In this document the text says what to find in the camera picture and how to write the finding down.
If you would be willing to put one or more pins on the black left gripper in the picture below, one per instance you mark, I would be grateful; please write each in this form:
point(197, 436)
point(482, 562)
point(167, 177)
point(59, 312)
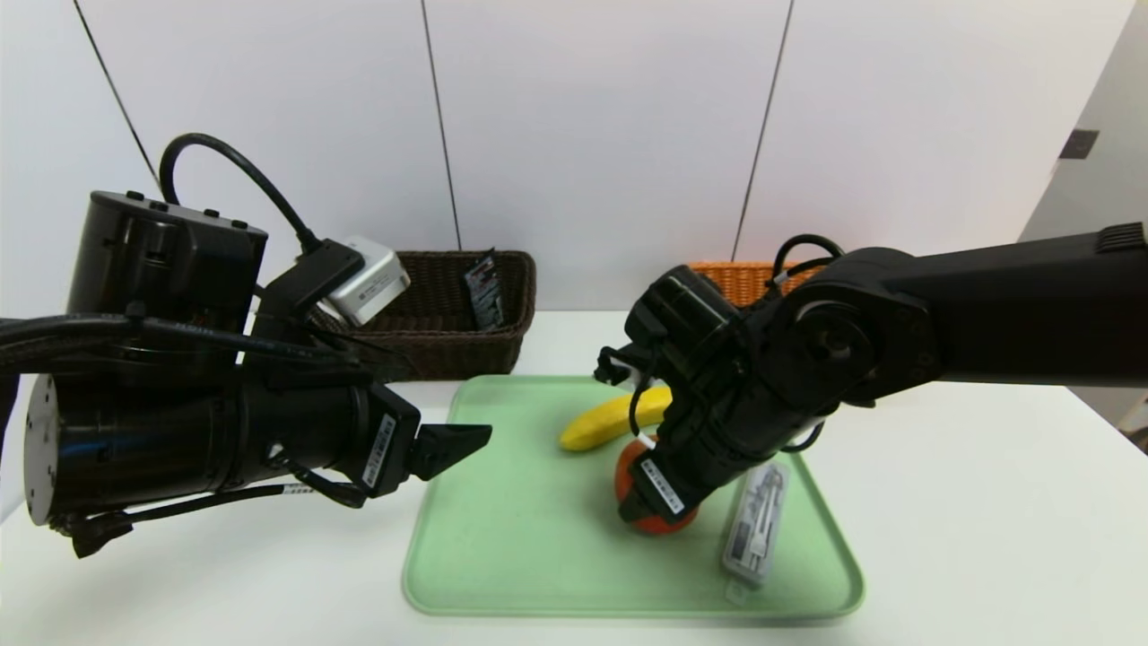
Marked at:
point(387, 451)

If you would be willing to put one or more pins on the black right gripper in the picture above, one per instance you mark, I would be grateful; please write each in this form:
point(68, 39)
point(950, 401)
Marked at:
point(662, 490)

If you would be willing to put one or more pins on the red apple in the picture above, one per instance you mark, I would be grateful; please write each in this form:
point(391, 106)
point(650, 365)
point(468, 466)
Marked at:
point(630, 475)

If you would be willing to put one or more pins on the black cosmetic tube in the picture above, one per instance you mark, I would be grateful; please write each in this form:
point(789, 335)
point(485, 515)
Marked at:
point(484, 292)

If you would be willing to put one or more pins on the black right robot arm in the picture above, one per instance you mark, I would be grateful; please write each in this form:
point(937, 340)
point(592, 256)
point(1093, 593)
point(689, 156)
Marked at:
point(987, 314)

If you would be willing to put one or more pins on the dark brown wicker basket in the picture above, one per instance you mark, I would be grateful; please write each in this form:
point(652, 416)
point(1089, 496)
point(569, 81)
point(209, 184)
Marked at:
point(448, 350)

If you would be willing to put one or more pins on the orange wicker basket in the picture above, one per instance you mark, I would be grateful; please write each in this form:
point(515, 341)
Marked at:
point(744, 283)

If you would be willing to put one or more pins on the clear plastic compass case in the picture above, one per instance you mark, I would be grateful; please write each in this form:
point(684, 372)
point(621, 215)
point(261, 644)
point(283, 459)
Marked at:
point(755, 538)

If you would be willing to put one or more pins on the yellow banana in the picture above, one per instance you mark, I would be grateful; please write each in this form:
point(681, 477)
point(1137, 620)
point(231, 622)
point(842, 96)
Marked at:
point(601, 426)

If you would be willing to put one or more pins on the light green plastic tray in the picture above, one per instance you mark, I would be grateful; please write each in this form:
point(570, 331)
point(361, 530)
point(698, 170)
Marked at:
point(538, 556)

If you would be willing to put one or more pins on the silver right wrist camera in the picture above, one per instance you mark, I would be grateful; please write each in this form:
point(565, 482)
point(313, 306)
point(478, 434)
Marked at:
point(623, 368)

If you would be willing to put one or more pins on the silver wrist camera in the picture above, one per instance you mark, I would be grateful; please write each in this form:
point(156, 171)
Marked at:
point(623, 368)
point(372, 283)

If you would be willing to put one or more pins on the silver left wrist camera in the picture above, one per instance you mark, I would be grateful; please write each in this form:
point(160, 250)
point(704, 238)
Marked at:
point(372, 283)

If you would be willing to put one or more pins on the dark wall bracket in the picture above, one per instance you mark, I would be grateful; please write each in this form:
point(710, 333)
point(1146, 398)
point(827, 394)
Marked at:
point(1078, 144)

